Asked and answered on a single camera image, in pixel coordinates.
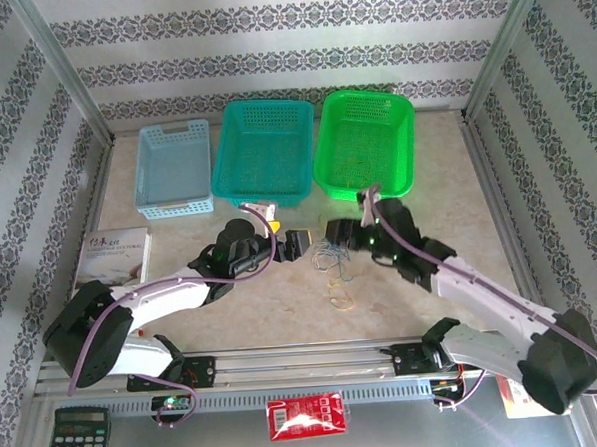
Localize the thin white cable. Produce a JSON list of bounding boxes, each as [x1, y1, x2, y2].
[[312, 238, 353, 297]]

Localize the thin yellow cable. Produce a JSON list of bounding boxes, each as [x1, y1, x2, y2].
[[324, 276, 357, 313], [342, 154, 376, 188]]

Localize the teal plastic basket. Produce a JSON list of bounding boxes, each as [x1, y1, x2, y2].
[[205, 96, 321, 213]]

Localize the green plastic basket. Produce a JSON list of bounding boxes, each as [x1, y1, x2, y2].
[[308, 85, 421, 204]]

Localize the light blue plastic basket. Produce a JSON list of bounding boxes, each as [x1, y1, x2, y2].
[[130, 118, 215, 222]]

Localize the white paperback book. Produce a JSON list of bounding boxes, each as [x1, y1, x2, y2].
[[71, 225, 156, 291]]

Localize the small controller board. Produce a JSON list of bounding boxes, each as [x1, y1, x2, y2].
[[431, 377, 464, 398], [150, 393, 193, 413]]

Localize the red packet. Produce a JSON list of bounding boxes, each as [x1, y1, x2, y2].
[[265, 390, 352, 442]]

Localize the white red card package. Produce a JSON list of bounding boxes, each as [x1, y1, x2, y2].
[[495, 371, 533, 420]]

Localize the black calculator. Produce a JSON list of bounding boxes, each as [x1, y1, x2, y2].
[[40, 404, 114, 447]]

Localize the aluminium side rail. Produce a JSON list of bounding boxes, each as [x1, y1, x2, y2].
[[460, 113, 553, 326]]

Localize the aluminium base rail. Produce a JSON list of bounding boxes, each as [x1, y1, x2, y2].
[[32, 332, 493, 402]]

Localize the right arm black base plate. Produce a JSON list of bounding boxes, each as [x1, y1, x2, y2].
[[389, 341, 438, 378]]

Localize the aluminium back rail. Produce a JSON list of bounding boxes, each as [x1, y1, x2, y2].
[[412, 102, 469, 116]]

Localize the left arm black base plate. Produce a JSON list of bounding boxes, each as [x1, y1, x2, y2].
[[124, 354, 219, 394]]

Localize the grey slotted cable duct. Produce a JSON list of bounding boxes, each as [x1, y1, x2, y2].
[[106, 378, 439, 420]]

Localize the aluminium frame post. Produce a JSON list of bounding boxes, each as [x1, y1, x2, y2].
[[456, 0, 559, 121], [8, 0, 115, 149]]

